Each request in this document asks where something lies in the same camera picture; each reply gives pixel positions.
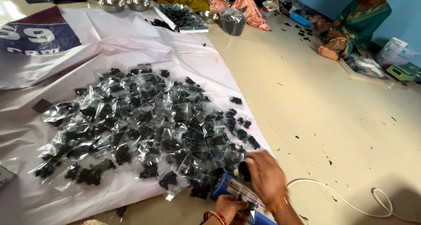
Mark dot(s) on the person's left hand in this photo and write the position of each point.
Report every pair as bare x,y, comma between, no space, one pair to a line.
227,207

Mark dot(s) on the person's right hand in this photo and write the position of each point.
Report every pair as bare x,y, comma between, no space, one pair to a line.
268,177

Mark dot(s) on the person's left fingers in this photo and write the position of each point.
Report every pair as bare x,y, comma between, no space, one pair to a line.
239,208

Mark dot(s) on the person's right fingers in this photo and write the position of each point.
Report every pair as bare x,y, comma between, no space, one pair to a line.
252,162

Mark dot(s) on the small clear packet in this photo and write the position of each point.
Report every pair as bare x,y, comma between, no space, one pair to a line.
250,207

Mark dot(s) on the blue heat sealer machine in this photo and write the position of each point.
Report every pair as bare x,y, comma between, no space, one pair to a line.
223,187

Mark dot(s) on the red and gold wrist bangles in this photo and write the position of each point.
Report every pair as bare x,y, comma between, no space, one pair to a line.
216,216

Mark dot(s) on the heap of clear filled packets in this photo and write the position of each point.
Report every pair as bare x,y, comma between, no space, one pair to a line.
141,126

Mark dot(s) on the scattered black pieces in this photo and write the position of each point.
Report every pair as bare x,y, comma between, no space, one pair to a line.
303,32

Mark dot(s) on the clear bag of black pieces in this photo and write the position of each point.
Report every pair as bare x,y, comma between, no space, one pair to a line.
233,21

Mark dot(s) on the blue plastic box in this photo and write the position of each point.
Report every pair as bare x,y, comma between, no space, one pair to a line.
300,20

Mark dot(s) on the small steel bowl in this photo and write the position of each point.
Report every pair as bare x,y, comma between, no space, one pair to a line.
209,17

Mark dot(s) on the small white tray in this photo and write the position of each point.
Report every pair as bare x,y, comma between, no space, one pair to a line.
270,6

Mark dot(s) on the white tray of black pieces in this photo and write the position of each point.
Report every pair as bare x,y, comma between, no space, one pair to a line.
181,18

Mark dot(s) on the loose heap of black pieces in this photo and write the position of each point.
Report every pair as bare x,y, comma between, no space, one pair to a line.
161,23

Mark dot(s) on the green weighing scale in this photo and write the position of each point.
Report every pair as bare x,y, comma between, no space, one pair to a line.
402,72

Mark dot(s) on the white plastic banner sheet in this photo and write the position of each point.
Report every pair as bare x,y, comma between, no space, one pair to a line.
115,53

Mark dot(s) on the clear plastic container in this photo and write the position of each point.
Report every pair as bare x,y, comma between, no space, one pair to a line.
394,52

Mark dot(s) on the large steel bowl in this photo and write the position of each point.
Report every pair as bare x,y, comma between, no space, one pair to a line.
137,3
111,4

